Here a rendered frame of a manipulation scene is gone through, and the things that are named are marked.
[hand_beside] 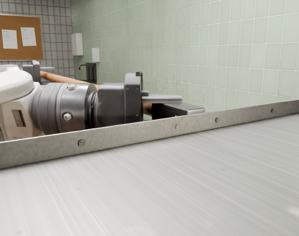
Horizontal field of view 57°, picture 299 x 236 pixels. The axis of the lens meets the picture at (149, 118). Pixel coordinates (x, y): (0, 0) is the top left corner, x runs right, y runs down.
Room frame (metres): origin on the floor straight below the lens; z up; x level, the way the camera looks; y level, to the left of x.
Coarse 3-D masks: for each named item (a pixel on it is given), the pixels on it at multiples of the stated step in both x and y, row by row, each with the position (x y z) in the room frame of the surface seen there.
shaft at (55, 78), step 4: (40, 72) 1.26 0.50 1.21; (44, 72) 1.21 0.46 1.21; (44, 76) 1.16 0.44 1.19; (48, 76) 1.09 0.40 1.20; (52, 76) 1.04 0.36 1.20; (56, 76) 1.00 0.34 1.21; (60, 76) 0.96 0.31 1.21; (52, 80) 1.03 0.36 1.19; (56, 80) 0.98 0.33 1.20; (60, 80) 0.93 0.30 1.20; (64, 80) 0.89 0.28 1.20; (68, 80) 0.86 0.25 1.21; (72, 80) 0.83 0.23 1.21; (76, 80) 0.81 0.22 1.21; (144, 104) 0.45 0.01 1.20; (148, 104) 0.44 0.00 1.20; (144, 108) 0.45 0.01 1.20; (148, 108) 0.44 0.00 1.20; (144, 112) 0.45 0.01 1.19; (148, 112) 0.44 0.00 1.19
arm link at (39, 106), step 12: (36, 84) 0.44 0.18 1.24; (48, 84) 0.42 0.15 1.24; (60, 84) 0.41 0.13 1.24; (24, 96) 0.40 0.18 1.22; (36, 96) 0.41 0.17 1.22; (48, 96) 0.39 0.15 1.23; (0, 108) 0.39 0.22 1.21; (12, 108) 0.39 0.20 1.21; (24, 108) 0.39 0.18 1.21; (36, 108) 0.40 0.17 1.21; (48, 108) 0.38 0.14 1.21; (0, 120) 0.40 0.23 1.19; (12, 120) 0.40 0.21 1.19; (24, 120) 0.40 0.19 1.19; (36, 120) 0.40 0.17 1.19; (48, 120) 0.38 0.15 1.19; (12, 132) 0.41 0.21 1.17; (24, 132) 0.41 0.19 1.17; (36, 132) 0.41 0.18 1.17; (48, 132) 0.39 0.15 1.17
